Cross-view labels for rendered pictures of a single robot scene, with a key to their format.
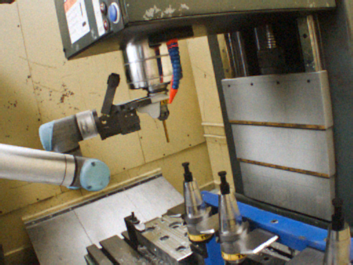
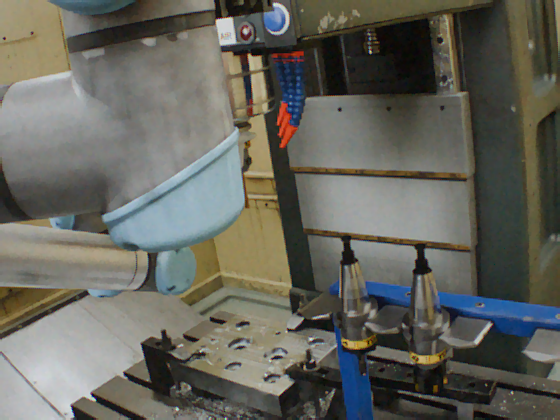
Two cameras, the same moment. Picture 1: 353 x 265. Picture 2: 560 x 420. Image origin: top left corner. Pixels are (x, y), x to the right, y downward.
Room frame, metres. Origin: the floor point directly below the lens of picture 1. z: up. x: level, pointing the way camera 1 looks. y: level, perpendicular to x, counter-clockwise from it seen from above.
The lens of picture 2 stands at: (-0.11, 0.33, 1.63)
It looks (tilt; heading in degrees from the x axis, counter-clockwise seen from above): 17 degrees down; 341
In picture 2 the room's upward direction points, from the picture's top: 9 degrees counter-clockwise
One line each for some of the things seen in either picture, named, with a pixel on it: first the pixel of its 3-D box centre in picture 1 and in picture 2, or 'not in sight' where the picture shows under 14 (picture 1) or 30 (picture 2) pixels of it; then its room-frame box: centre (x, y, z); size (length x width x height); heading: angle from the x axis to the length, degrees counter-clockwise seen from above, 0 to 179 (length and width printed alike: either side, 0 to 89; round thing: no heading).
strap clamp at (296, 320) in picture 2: not in sight; (309, 323); (1.06, -0.08, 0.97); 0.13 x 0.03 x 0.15; 121
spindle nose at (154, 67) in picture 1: (151, 63); (225, 80); (0.94, 0.04, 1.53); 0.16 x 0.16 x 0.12
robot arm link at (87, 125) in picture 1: (87, 124); not in sight; (0.89, 0.24, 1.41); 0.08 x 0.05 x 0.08; 13
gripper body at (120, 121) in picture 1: (116, 118); not in sight; (0.91, 0.16, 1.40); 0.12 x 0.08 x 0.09; 103
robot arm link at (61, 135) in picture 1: (61, 134); (82, 202); (0.87, 0.32, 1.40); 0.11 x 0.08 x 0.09; 103
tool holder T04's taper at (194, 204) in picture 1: (192, 195); (352, 283); (0.62, 0.00, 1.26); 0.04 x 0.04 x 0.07
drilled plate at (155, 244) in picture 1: (184, 234); (259, 358); (1.00, 0.06, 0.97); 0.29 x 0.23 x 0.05; 31
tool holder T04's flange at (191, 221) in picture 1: (196, 216); (355, 313); (0.62, 0.00, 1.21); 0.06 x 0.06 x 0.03
